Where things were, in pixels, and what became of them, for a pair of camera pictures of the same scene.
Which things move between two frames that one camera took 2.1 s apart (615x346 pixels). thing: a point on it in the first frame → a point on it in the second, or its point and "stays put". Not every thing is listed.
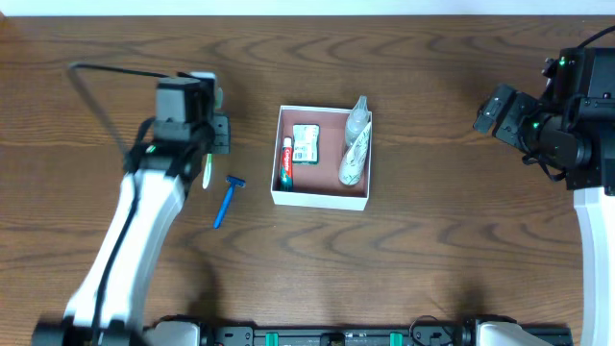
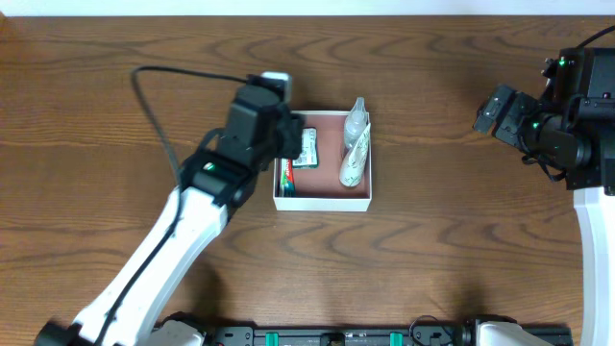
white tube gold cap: (354, 160) stays put
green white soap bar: (306, 143) stays put
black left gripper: (221, 133) → (292, 136)
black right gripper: (502, 115) stays put
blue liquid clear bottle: (357, 119) stays put
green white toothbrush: (219, 102) → (283, 174)
